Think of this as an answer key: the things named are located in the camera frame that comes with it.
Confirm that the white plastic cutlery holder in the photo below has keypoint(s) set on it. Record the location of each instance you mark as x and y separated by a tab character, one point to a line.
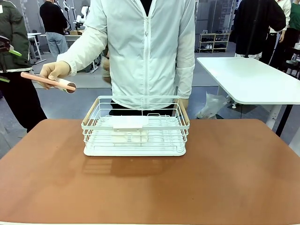
128	122

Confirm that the person in white jacket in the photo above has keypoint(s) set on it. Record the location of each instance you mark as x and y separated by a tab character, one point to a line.
145	47

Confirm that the person in black coat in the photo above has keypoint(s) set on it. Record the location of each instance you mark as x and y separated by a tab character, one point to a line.
255	25

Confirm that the person in black top, jeans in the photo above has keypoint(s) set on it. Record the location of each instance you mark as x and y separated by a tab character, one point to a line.
53	21

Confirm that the person's left hand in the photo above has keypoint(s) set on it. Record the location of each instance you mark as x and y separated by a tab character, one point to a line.
184	104

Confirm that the wooden shoe rack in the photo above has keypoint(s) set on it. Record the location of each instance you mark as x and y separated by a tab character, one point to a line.
214	42

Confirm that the person in green jacket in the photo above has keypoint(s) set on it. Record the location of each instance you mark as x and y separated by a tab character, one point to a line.
16	30

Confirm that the white background desk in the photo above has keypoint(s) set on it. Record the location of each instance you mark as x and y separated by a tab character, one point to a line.
70	38

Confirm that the person in cream top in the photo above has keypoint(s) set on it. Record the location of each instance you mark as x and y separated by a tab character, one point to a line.
275	42

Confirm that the person's right forearm white sleeve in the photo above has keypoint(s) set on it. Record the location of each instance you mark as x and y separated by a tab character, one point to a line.
86	49

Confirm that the person's left forearm white sleeve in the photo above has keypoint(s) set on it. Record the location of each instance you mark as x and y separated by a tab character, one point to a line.
185	80

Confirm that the clear plastic bag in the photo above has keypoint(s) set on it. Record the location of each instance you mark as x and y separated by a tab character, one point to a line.
211	106

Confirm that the pink lint roller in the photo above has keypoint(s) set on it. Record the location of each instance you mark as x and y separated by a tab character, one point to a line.
47	81

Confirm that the white drip tray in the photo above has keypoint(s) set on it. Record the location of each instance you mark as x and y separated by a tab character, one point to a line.
134	152

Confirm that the person in green top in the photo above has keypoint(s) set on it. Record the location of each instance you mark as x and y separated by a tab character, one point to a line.
294	23

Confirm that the white side table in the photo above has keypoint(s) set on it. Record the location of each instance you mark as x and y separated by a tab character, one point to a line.
253	79

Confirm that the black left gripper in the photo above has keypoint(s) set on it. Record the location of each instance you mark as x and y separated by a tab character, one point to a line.
4	44

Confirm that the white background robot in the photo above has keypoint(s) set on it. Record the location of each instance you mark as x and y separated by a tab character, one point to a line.
80	17

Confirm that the person's right hand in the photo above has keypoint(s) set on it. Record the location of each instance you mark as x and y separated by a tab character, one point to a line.
56	70

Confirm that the cardboard box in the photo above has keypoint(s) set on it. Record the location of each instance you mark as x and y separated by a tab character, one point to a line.
76	32

